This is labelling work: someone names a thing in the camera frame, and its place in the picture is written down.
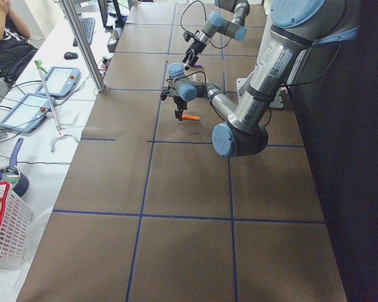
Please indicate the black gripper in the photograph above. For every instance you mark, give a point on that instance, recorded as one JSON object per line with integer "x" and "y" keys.
{"x": 179, "y": 105}
{"x": 195, "y": 46}

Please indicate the orange marker pen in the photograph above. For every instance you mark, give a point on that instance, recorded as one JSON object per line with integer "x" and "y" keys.
{"x": 188, "y": 117}

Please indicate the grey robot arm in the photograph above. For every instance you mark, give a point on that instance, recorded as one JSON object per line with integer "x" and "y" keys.
{"x": 292, "y": 26}
{"x": 215, "y": 23}

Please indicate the pink mesh pen holder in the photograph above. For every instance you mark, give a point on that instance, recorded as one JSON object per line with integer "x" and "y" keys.
{"x": 197, "y": 77}

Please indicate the black monitor stand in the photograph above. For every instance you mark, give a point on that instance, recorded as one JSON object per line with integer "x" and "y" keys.
{"x": 111, "y": 16}

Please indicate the black keyboard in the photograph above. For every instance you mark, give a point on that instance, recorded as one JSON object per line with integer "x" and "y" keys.
{"x": 88, "y": 26}

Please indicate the upper blue teach pendant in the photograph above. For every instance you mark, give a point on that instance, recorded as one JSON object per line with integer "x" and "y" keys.
{"x": 61, "y": 80}

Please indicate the blue teach pendant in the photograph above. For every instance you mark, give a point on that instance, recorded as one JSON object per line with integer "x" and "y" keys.
{"x": 27, "y": 114}
{"x": 61, "y": 80}

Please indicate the black computer mouse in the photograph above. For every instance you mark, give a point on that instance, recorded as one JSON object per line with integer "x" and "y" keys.
{"x": 70, "y": 56}

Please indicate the grabber reacher tool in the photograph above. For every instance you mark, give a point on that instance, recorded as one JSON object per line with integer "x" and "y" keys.
{"x": 61, "y": 133}

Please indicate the lower blue teach pendant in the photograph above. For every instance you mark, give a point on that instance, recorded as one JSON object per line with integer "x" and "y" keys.
{"x": 27, "y": 114}

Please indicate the blue saucepan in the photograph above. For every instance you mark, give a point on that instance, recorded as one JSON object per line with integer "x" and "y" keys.
{"x": 12, "y": 174}

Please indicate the seated person black shirt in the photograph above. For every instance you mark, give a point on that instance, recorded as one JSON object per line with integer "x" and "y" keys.
{"x": 15, "y": 50}

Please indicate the red white plastic basket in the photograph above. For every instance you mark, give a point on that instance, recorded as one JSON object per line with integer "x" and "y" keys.
{"x": 15, "y": 217}

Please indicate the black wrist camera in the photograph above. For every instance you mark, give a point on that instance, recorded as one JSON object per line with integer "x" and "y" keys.
{"x": 166, "y": 92}
{"x": 188, "y": 35}

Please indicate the aluminium frame post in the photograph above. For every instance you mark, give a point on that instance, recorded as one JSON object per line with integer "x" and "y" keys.
{"x": 82, "y": 42}

